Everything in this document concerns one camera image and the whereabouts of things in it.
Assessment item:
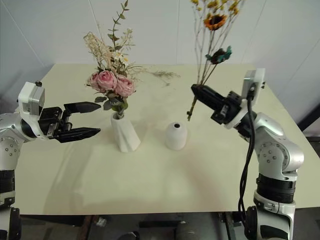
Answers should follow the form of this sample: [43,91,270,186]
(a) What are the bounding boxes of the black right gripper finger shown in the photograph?
[190,84,227,104]
[193,92,223,111]

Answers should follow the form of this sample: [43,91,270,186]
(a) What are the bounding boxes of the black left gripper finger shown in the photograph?
[55,127,102,144]
[63,100,102,115]

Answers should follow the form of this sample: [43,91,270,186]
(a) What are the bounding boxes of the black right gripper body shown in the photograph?
[211,90,245,125]

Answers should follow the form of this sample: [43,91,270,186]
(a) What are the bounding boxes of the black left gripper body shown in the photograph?
[37,106,73,140]

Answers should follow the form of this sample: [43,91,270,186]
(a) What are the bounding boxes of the dried sunflower bouquet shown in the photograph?
[186,0,242,122]

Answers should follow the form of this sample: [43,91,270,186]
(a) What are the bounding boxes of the pink rose bouquet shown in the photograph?
[83,0,181,120]

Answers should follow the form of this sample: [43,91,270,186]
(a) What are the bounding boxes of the twisted white vase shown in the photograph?
[110,112,142,153]

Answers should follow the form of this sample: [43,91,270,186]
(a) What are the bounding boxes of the rounded white vase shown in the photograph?
[164,121,189,151]

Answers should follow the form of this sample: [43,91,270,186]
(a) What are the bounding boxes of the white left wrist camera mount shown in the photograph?
[16,80,46,139]

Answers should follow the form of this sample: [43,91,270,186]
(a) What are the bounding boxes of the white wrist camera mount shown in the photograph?
[16,80,46,139]
[223,67,267,130]

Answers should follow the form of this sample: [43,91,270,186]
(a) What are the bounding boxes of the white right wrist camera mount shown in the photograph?
[223,67,267,130]

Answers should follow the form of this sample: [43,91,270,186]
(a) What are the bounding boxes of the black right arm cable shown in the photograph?
[237,84,259,240]

